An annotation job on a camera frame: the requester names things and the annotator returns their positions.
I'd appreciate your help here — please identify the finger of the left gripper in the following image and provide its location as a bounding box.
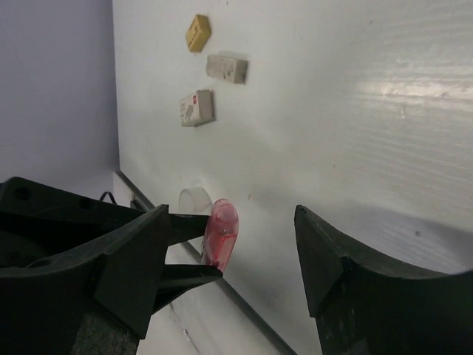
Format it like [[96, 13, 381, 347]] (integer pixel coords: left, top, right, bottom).
[[152, 264, 223, 314], [163, 213, 210, 246]]

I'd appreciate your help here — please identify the yellow eraser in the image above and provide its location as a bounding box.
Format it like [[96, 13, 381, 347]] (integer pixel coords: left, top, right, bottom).
[[185, 14, 211, 53]]

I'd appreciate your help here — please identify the white staples box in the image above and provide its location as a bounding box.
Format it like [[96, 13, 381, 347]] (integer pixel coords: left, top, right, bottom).
[[179, 89, 215, 127]]

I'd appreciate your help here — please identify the pink correction tape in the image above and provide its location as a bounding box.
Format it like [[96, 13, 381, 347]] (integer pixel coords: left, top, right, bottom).
[[201, 199, 239, 272]]

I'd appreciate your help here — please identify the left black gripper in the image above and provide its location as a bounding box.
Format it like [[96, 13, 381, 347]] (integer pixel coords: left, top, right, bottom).
[[1, 177, 143, 268]]

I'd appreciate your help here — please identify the grey white eraser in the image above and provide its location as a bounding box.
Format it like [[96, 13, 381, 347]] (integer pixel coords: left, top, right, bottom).
[[205, 54, 248, 84]]

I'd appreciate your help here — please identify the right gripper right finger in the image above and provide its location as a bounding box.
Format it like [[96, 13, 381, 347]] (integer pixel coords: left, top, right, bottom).
[[294, 205, 472, 354]]

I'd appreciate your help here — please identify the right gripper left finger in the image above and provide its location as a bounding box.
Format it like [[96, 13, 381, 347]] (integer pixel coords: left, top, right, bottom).
[[1, 206, 169, 354]]

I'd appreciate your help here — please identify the clear tape roll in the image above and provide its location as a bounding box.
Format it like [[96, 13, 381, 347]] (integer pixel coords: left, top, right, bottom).
[[178, 186, 213, 214]]

